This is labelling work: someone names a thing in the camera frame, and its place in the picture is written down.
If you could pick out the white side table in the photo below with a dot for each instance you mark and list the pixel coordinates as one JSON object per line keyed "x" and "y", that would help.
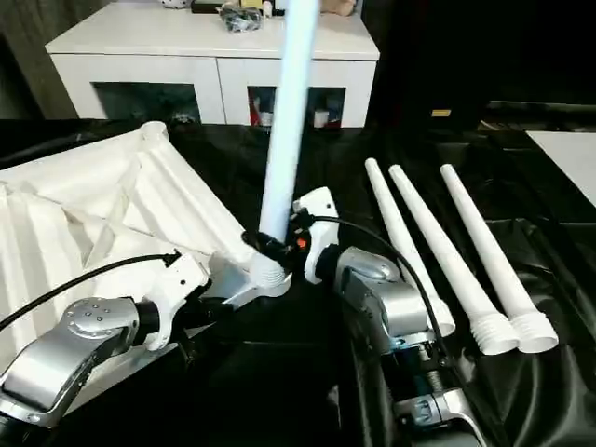
{"x": 568, "y": 158}

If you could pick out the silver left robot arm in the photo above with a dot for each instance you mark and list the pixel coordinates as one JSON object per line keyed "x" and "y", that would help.
{"x": 65, "y": 349}

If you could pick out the white plastic table top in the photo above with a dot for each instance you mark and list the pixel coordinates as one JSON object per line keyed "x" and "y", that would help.
{"x": 93, "y": 214}

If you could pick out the black work mat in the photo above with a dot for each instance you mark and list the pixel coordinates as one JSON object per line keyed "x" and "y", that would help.
{"x": 279, "y": 391}

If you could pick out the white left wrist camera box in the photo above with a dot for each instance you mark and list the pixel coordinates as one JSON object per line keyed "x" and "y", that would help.
{"x": 172, "y": 289}

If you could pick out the white plastic table leg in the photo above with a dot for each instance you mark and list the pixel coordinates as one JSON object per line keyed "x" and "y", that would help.
{"x": 494, "y": 261}
{"x": 400, "y": 233}
{"x": 284, "y": 130}
{"x": 447, "y": 251}

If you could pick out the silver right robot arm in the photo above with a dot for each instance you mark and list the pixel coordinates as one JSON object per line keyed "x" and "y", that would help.
{"x": 386, "y": 307}

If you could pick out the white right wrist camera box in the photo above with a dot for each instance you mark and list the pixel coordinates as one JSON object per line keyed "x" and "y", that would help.
{"x": 318, "y": 228}

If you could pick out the small yellow box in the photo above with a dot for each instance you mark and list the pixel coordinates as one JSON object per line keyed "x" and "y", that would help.
{"x": 441, "y": 114}

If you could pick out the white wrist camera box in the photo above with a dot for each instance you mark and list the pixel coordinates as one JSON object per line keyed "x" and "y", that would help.
{"x": 318, "y": 228}
{"x": 172, "y": 289}

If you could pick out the white cabinet with glass doors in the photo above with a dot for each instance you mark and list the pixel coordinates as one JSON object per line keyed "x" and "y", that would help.
{"x": 140, "y": 42}

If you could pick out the red bottle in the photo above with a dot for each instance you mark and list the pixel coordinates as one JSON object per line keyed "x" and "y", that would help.
{"x": 253, "y": 115}

